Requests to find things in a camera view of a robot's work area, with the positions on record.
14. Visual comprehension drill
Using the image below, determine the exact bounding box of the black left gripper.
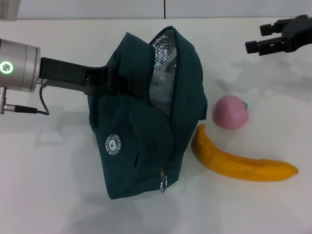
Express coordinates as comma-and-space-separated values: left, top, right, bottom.
38, 57, 150, 98

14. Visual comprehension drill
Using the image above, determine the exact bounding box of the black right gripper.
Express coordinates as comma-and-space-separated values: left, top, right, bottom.
245, 14, 312, 57

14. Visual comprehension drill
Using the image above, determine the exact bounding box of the dark teal lunch bag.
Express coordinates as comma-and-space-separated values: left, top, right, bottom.
89, 25, 209, 200

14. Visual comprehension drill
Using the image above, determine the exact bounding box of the pink toy peach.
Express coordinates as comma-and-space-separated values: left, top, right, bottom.
211, 95, 250, 130

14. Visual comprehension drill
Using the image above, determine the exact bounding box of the yellow banana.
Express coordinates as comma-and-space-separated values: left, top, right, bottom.
191, 123, 299, 182

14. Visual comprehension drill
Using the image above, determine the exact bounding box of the left gripper cable with plug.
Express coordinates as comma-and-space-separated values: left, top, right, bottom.
4, 81, 51, 117

